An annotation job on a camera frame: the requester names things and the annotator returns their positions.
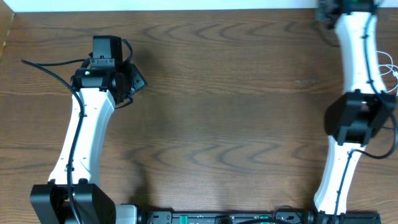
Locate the wooden side panel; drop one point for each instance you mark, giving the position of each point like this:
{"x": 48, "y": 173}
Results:
{"x": 7, "y": 17}

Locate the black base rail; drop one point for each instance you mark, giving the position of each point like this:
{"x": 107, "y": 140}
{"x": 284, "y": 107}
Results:
{"x": 280, "y": 216}

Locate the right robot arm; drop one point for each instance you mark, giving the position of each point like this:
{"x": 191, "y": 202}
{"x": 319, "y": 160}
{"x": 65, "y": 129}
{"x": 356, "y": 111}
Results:
{"x": 358, "y": 115}

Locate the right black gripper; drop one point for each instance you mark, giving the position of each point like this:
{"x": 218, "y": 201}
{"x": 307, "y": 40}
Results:
{"x": 326, "y": 11}

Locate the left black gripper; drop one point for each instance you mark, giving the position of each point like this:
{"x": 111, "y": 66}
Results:
{"x": 137, "y": 81}

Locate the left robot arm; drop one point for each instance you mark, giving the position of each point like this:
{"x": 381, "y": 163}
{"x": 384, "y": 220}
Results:
{"x": 105, "y": 81}

